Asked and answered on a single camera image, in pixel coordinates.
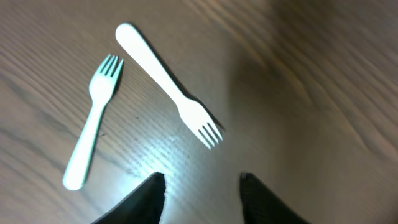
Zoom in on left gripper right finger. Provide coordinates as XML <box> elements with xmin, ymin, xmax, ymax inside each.
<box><xmin>239</xmin><ymin>172</ymin><xmax>308</xmax><ymax>224</ymax></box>

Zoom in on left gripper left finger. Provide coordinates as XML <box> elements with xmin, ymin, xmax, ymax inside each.
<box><xmin>93</xmin><ymin>172</ymin><xmax>166</xmax><ymax>224</ymax></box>

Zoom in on white plastic utensil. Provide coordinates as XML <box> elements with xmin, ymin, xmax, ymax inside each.
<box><xmin>116</xmin><ymin>23</ymin><xmax>223</xmax><ymax>149</ymax></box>

